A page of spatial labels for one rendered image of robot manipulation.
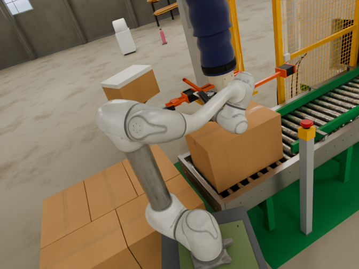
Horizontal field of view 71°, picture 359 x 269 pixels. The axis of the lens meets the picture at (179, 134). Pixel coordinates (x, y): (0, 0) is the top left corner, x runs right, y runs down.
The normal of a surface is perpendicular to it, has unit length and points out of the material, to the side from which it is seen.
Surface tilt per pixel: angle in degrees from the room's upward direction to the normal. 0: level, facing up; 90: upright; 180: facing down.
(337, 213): 0
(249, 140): 90
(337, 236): 0
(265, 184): 90
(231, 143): 90
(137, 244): 90
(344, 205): 0
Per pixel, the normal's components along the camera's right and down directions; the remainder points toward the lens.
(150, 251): 0.42, 0.40
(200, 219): -0.13, -0.77
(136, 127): -0.44, 0.11
